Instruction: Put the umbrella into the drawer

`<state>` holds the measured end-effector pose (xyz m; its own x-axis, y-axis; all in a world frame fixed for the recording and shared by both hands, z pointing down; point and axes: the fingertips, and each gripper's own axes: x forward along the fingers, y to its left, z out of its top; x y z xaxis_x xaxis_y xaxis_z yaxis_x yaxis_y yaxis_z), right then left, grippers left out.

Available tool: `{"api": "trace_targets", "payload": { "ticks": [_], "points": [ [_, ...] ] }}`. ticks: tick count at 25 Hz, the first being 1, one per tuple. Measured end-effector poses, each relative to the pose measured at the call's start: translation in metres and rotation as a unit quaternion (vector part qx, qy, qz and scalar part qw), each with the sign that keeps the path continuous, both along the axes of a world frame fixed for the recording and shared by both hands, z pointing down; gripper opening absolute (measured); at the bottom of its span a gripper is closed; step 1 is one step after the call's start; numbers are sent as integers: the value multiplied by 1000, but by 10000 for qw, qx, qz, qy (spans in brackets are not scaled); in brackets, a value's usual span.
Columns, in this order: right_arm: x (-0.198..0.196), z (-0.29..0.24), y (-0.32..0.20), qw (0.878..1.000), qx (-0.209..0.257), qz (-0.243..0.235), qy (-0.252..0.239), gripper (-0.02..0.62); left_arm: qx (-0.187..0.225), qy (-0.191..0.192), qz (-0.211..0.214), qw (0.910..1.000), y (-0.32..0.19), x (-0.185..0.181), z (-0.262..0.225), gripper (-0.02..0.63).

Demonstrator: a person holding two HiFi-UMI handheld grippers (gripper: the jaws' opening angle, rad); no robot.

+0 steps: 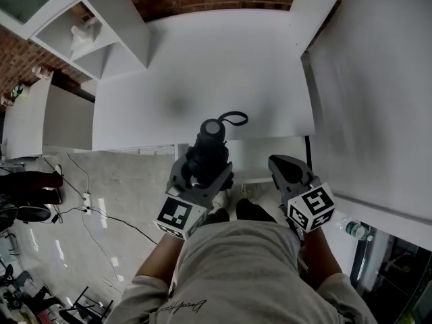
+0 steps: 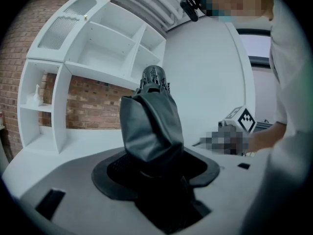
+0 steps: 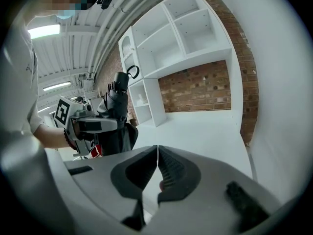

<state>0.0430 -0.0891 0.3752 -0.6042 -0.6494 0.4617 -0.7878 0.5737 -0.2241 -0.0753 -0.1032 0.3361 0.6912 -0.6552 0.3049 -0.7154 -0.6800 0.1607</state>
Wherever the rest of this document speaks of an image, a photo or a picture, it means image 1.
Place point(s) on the person's left leg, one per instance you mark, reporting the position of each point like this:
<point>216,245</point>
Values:
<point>217,216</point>

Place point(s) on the small potted flower plant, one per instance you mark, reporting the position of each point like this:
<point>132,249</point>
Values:
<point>17,91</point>

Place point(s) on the person's right shoe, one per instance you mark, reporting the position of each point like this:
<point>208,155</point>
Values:
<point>251,191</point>

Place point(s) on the person's left forearm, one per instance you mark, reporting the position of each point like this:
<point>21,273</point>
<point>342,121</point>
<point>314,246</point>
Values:
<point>158,258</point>

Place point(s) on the black metal chair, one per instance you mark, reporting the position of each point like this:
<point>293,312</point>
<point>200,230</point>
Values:
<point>82,307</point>

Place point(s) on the large white board panel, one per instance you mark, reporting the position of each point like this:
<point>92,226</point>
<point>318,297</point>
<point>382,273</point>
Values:
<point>202,62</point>

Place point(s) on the clear plastic water bottle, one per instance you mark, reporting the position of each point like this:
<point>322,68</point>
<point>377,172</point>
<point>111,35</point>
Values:
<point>356,229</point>

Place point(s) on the white shelf unit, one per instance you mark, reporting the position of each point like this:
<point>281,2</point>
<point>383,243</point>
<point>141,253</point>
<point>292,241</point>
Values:
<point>118,19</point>

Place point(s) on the person's light grey t-shirt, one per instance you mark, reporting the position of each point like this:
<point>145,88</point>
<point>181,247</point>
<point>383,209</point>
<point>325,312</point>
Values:
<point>243,272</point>

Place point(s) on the white power strip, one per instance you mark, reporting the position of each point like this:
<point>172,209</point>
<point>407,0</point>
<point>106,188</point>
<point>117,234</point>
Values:
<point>86,199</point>

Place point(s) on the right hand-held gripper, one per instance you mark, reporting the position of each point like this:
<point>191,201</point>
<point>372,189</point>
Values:
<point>312,208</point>

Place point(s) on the person's leg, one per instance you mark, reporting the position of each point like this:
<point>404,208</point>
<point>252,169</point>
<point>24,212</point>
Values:
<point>251,211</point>
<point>217,216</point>
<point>30,184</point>

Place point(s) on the person's right forearm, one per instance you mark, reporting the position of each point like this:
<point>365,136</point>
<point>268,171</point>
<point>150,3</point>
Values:
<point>320,262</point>

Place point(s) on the black framed window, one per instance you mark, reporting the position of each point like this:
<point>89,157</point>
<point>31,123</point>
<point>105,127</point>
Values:
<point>398,282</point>

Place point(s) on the black umbrella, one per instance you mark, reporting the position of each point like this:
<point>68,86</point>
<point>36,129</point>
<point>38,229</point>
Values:
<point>206,154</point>

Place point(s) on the person's right leg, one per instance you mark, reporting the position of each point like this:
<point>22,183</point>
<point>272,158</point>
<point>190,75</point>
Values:
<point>251,211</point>

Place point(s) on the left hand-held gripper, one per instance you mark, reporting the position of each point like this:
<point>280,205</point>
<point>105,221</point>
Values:
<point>177,214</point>

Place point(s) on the white side table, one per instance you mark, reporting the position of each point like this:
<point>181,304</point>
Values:
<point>27,120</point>

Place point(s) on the person's left shoe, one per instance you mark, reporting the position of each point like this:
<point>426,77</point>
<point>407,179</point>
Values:
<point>221,200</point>

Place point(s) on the small pale figurine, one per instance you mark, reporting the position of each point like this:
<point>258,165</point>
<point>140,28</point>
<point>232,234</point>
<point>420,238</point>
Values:
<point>42,73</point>

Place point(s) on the white swan figurine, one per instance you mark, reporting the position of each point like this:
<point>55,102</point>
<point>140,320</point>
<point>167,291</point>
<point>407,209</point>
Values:
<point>82,37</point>

